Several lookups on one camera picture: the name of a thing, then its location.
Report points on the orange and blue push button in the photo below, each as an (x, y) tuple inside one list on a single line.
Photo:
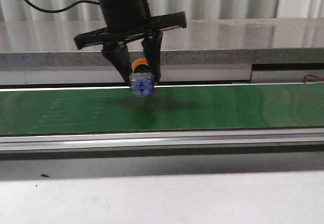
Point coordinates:
[(141, 78)]

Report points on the white conveyor rear rail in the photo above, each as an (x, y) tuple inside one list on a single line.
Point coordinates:
[(158, 86)]

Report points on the aluminium conveyor front rail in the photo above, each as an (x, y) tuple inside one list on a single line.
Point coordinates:
[(163, 138)]

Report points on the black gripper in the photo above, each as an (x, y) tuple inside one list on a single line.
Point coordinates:
[(127, 21)]

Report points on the white pleated curtain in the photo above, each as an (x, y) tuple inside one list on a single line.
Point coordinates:
[(87, 10)]

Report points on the green conveyor belt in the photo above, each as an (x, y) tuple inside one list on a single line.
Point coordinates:
[(60, 111)]

